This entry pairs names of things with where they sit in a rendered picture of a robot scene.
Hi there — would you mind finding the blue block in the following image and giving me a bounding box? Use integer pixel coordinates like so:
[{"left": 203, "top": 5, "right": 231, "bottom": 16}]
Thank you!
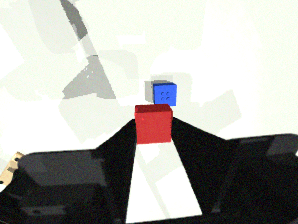
[{"left": 153, "top": 83, "right": 177, "bottom": 106}]

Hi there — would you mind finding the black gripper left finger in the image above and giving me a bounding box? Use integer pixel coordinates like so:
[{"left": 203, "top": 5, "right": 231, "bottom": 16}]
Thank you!
[{"left": 17, "top": 119, "right": 137, "bottom": 224}]

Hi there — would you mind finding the red block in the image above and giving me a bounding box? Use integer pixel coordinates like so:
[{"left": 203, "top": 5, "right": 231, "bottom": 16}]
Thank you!
[{"left": 134, "top": 103, "right": 173, "bottom": 145}]

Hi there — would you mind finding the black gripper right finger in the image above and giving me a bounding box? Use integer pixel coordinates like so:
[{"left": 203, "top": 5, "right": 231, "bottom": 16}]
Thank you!
[{"left": 171, "top": 117, "right": 298, "bottom": 214}]

